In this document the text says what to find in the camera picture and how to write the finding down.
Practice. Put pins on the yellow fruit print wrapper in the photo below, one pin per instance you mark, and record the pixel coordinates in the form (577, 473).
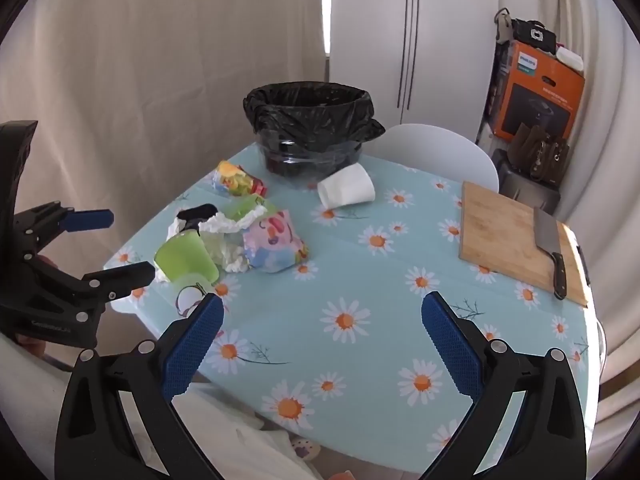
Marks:
(235, 180)

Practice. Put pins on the beige curtain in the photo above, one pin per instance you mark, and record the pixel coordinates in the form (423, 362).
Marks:
(150, 85)

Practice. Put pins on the white curtain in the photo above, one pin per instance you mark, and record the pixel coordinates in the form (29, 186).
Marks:
(595, 125)

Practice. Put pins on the clear bin with black bag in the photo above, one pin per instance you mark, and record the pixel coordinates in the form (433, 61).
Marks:
(310, 110)

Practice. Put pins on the green printed plastic cup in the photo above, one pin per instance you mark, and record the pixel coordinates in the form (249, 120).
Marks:
(185, 257)

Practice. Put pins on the large white tissue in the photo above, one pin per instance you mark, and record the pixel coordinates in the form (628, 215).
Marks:
(175, 230)

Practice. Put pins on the pink cartoon snack bag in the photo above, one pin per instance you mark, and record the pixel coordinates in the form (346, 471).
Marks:
(275, 245)

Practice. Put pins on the long crumpled white tissue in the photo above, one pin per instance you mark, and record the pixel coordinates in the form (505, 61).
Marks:
(227, 252)

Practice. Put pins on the orange and black carton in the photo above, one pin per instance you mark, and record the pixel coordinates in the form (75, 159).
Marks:
(537, 100)

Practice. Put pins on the white wardrobe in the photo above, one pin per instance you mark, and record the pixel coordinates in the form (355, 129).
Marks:
(370, 35)

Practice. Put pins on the black crumpled wrapper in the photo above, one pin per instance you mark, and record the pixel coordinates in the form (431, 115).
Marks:
(197, 211)

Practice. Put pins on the white small device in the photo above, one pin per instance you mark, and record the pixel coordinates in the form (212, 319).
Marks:
(570, 58)

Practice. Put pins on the wooden cutting board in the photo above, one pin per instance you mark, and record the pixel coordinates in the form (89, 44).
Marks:
(505, 232)

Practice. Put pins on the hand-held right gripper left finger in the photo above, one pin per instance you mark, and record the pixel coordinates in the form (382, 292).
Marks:
(196, 345)

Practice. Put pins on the patterned slipper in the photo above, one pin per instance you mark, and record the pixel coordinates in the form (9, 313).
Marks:
(305, 449)

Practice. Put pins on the white paper cup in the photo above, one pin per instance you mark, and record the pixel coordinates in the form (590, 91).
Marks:
(347, 187)

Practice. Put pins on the blue daisy print tablecloth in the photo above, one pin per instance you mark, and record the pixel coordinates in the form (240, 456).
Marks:
(360, 285)

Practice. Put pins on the brown leather bag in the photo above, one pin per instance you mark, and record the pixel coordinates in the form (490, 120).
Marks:
(540, 157)

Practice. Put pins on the white chair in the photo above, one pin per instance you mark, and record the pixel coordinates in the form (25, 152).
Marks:
(435, 152)

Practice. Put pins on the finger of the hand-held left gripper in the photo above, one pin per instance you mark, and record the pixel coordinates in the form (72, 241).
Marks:
(122, 279)
(92, 219)

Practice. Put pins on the black camera bag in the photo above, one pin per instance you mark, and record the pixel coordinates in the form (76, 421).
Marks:
(535, 35)

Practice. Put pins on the grey storage box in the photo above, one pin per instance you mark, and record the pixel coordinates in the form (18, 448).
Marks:
(515, 180)

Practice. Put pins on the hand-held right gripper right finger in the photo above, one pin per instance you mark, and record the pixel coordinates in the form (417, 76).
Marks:
(450, 345)

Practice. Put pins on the white bedding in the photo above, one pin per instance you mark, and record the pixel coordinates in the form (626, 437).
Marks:
(240, 440)

